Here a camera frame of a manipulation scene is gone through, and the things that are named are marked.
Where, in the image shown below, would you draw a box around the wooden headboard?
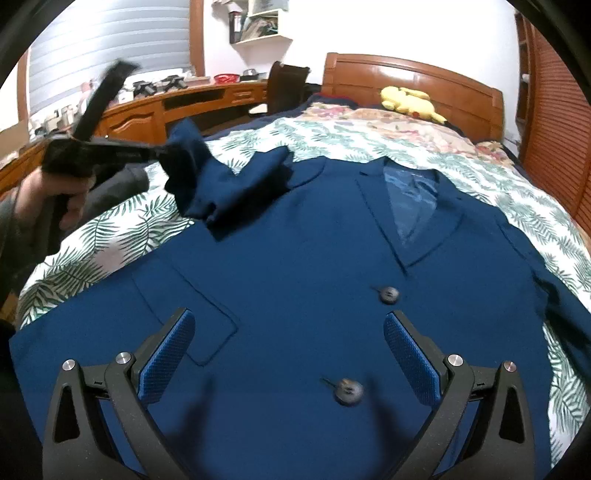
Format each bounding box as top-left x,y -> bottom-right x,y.
322,52 -> 505,141

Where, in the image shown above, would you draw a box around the leaf print bed sheet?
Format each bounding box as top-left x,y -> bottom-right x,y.
18,115 -> 591,467

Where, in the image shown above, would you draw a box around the white wall shelf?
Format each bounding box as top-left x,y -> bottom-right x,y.
229,0 -> 293,45

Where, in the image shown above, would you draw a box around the dark grey cloth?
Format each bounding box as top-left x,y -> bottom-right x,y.
90,165 -> 151,210

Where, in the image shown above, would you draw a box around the person's left forearm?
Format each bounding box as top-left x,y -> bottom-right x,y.
0,194 -> 63,296

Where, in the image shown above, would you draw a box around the floral pillows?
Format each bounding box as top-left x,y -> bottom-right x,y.
300,102 -> 509,158

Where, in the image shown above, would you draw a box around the wooden louvered wardrobe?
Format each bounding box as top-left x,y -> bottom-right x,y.
515,11 -> 591,222

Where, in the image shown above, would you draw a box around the yellow plush toy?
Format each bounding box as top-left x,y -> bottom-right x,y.
379,86 -> 448,124

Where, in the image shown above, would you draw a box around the blue suit jacket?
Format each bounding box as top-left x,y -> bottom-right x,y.
9,117 -> 591,480

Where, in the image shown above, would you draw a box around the person's left hand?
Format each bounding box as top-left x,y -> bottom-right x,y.
14,168 -> 98,232

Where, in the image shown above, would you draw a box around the navy blue bed sheet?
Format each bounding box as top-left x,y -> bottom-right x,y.
203,92 -> 333,141

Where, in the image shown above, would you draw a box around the window blinds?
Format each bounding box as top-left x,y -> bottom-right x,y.
28,0 -> 192,116

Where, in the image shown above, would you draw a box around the dark brown chair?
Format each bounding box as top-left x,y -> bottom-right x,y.
267,61 -> 311,116

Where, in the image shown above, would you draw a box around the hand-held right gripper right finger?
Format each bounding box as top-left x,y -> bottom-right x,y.
383,310 -> 539,480

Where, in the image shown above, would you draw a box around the wooden desk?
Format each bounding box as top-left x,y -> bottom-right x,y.
0,80 -> 271,195

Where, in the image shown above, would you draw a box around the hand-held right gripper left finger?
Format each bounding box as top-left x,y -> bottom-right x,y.
42,308 -> 197,480

